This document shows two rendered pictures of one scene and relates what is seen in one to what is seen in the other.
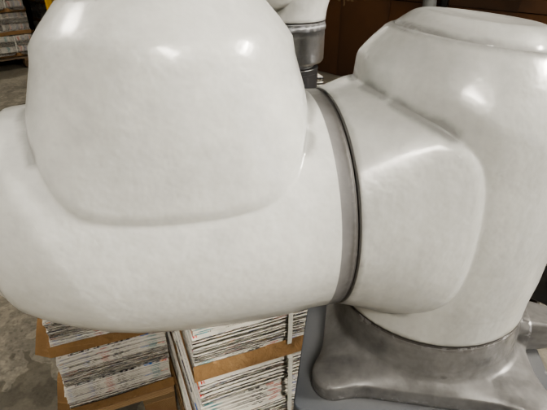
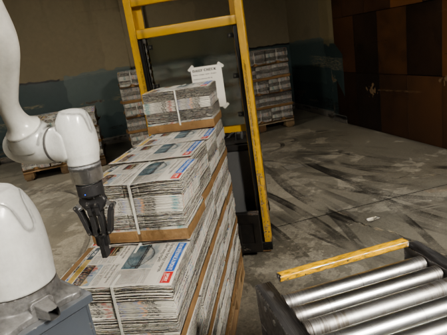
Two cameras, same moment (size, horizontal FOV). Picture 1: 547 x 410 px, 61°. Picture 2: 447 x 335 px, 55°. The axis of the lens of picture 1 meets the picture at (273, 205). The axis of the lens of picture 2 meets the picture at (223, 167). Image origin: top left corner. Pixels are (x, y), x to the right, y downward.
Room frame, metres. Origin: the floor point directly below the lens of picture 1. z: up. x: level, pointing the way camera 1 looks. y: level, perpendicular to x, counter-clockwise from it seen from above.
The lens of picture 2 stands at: (-0.16, -0.98, 1.49)
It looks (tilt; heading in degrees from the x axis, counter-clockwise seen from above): 16 degrees down; 31
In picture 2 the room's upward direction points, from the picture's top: 9 degrees counter-clockwise
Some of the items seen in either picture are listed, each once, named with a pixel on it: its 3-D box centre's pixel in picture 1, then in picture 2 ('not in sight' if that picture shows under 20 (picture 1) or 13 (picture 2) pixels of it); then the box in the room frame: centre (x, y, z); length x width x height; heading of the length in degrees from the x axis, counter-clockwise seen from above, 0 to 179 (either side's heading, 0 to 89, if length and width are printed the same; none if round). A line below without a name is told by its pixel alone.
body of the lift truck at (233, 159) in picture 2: not in sight; (221, 187); (2.60, 0.75, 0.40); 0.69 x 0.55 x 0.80; 112
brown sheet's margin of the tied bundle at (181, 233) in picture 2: not in sight; (178, 218); (1.08, 0.01, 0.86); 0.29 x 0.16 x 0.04; 20
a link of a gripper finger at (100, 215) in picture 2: not in sight; (101, 217); (0.66, -0.04, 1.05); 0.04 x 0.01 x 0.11; 22
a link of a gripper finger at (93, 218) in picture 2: not in sight; (93, 218); (0.65, -0.01, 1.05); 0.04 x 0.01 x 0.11; 22
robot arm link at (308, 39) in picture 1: (291, 42); (86, 173); (0.66, -0.02, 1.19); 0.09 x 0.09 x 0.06
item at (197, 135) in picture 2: not in sight; (177, 137); (1.58, 0.33, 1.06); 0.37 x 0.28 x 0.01; 111
